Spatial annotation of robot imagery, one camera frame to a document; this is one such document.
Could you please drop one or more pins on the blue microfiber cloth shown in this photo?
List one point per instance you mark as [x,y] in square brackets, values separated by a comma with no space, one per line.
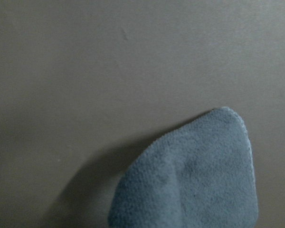
[198,176]

